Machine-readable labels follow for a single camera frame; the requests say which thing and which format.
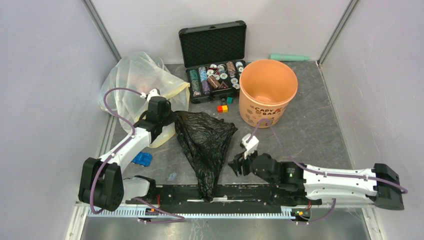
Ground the black plastic trash bag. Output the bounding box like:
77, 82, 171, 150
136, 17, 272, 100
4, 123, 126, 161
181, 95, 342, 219
173, 110, 238, 202

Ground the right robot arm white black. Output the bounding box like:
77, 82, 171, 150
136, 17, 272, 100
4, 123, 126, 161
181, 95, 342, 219
228, 151, 405, 211

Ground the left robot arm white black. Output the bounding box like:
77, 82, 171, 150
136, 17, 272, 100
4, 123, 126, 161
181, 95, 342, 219
78, 96, 175, 214

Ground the orange plastic trash bin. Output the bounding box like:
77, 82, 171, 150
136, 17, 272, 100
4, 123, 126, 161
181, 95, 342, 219
239, 59, 299, 128

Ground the blue toy car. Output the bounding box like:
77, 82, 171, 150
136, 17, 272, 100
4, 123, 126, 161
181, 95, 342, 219
131, 152, 153, 167

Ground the translucent yellow plastic bag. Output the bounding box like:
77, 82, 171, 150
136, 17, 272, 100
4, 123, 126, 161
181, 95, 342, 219
97, 51, 191, 149

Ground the yellow cube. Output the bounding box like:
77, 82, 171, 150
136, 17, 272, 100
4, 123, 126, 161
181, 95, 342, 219
222, 105, 229, 113

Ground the teal cube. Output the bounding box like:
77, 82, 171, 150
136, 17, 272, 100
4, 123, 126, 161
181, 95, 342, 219
226, 97, 234, 105

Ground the black poker chip case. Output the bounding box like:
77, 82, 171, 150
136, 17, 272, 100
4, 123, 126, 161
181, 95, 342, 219
178, 20, 247, 104

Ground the mint green cylinder tool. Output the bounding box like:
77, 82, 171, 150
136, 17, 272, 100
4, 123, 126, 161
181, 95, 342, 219
268, 53, 310, 62

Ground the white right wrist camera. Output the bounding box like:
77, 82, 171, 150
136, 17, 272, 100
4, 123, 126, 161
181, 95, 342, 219
240, 133, 259, 160

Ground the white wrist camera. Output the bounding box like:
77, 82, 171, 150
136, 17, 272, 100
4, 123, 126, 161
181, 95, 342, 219
140, 88, 161, 103
240, 133, 259, 160

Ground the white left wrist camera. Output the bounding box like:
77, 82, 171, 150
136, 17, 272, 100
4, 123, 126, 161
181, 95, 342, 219
140, 88, 161, 103

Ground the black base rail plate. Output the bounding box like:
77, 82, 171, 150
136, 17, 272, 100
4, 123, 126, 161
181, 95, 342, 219
142, 184, 313, 214

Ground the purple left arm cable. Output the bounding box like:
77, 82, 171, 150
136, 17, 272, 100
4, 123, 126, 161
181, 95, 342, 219
89, 87, 147, 216

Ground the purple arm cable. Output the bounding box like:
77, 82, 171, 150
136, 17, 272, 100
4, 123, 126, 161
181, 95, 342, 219
246, 118, 409, 195
89, 87, 147, 216

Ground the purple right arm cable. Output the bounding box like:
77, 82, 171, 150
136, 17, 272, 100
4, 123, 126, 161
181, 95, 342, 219
246, 118, 409, 195

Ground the aluminium frame rail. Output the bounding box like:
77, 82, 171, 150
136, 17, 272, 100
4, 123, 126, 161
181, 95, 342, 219
82, 0, 122, 63

